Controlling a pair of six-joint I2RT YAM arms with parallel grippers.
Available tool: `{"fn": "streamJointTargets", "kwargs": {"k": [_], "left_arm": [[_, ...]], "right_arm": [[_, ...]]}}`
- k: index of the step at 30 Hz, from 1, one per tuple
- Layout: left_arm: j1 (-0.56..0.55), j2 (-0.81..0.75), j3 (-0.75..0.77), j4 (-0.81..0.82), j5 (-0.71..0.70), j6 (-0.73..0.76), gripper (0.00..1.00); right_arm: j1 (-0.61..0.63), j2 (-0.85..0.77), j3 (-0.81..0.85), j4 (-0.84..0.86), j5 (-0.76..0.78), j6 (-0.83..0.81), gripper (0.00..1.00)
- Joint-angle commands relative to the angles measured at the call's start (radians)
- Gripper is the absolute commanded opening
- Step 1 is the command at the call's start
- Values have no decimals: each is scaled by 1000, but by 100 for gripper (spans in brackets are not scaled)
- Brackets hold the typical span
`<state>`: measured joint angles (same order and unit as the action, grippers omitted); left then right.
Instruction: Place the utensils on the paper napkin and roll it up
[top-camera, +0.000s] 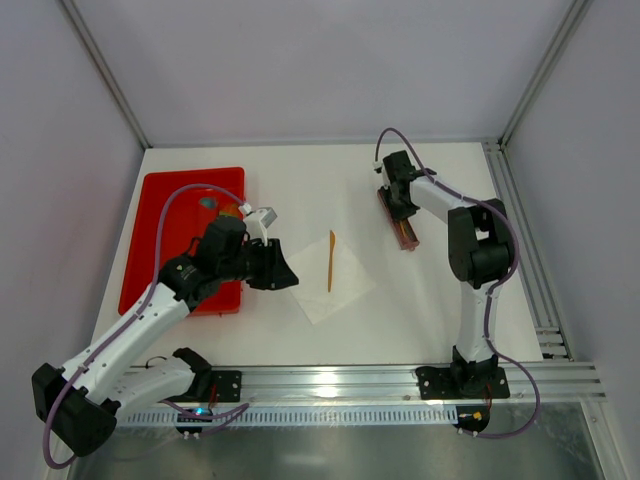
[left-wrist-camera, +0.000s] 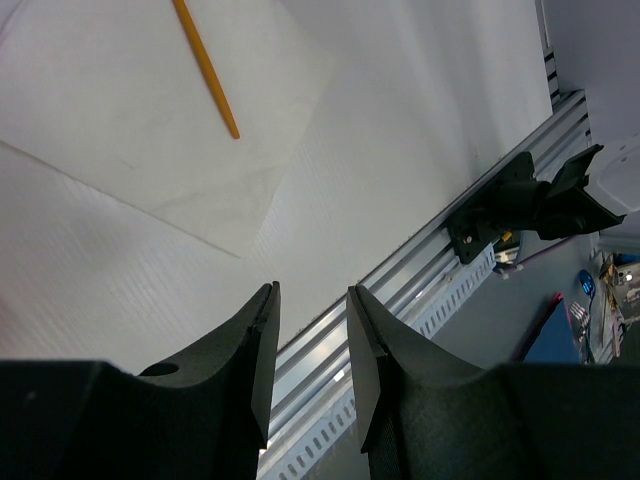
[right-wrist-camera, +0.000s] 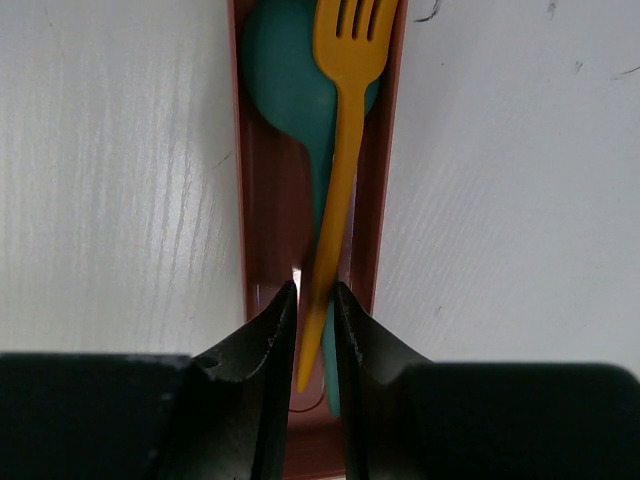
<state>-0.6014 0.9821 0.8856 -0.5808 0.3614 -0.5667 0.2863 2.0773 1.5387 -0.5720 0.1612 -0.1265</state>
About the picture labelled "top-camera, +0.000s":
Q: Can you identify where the brown utensil case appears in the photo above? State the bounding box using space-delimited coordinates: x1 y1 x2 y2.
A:
377 187 420 251

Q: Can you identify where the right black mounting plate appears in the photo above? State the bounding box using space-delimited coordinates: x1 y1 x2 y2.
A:
415 366 511 400

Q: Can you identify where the right aluminium frame post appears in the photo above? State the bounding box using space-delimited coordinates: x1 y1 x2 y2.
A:
498 0 593 149

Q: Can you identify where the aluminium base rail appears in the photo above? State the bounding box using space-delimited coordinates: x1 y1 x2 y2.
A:
239 361 606 403

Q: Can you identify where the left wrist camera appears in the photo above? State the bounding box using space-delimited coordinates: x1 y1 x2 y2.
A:
239 202 277 244

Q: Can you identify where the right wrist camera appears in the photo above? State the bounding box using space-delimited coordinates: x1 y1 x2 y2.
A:
373 160 385 175

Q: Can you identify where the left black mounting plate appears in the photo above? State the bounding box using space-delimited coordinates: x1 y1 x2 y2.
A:
209 370 242 404

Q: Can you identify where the left aluminium frame post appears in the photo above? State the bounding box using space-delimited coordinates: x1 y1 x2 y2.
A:
57 0 152 150

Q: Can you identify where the green rolled napkin bundle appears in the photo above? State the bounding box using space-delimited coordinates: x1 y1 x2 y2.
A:
218 203 243 219

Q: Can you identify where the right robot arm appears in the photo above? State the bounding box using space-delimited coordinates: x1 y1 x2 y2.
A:
374 151 517 400

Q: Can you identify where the red plastic tray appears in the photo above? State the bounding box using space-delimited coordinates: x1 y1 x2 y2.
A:
118 167 245 314

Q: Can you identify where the slotted cable duct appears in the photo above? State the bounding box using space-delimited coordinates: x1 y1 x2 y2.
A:
119 404 458 428

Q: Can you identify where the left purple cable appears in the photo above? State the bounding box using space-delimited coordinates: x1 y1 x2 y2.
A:
43 183 251 471

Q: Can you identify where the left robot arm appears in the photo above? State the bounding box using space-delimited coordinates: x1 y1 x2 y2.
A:
31 216 299 468

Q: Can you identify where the white paper napkin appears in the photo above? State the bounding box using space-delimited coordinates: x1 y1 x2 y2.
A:
287 231 376 325

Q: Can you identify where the aluminium frame post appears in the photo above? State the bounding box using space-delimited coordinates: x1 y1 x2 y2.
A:
57 0 152 150
498 0 593 149

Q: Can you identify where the teal spoon in tray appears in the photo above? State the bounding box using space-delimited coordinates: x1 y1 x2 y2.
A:
199 197 218 210

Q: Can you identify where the right side aluminium rail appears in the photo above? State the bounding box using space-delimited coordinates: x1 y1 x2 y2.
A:
482 139 574 362

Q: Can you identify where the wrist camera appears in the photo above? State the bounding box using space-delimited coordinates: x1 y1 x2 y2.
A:
239 202 277 244
373 160 385 175

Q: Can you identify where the black mounting plate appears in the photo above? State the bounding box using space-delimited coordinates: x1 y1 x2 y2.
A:
415 366 511 400
209 370 242 404

